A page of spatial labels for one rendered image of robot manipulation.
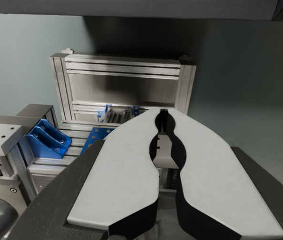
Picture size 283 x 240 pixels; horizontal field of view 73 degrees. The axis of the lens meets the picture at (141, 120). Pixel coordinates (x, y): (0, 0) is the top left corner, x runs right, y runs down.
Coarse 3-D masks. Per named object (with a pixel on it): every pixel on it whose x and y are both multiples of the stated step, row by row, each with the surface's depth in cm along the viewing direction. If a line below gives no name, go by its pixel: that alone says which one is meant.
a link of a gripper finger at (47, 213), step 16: (96, 144) 8; (80, 160) 8; (64, 176) 7; (80, 176) 7; (48, 192) 6; (64, 192) 6; (32, 208) 6; (48, 208) 6; (64, 208) 6; (16, 224) 5; (32, 224) 5; (48, 224) 5; (64, 224) 6
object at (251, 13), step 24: (0, 0) 33; (24, 0) 33; (48, 0) 33; (72, 0) 33; (96, 0) 32; (120, 0) 32; (144, 0) 32; (168, 0) 32; (192, 0) 32; (216, 0) 31; (240, 0) 31; (264, 0) 31
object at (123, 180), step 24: (144, 120) 10; (120, 144) 9; (144, 144) 9; (96, 168) 7; (120, 168) 7; (144, 168) 7; (96, 192) 6; (120, 192) 6; (144, 192) 6; (72, 216) 6; (96, 216) 6; (120, 216) 6; (144, 216) 6
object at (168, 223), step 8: (168, 208) 47; (160, 216) 46; (168, 216) 46; (176, 216) 45; (160, 224) 45; (168, 224) 44; (176, 224) 44; (152, 232) 46; (160, 232) 44; (168, 232) 43; (176, 232) 43; (184, 232) 43
